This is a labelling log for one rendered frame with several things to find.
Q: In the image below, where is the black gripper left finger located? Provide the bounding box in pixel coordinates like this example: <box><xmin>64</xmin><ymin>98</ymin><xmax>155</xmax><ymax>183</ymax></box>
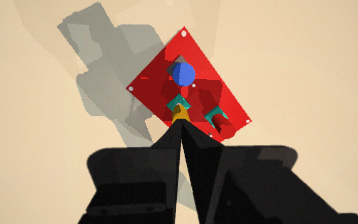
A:
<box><xmin>86</xmin><ymin>119</ymin><xmax>182</xmax><ymax>224</ymax></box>

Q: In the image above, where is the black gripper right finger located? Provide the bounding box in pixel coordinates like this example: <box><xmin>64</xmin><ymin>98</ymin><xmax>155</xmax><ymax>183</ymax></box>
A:
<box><xmin>181</xmin><ymin>119</ymin><xmax>298</xmax><ymax>224</ymax></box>

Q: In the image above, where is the red circuit board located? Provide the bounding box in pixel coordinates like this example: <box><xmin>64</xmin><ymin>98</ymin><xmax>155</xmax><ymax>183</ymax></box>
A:
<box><xmin>126</xmin><ymin>27</ymin><xmax>251</xmax><ymax>142</ymax></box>

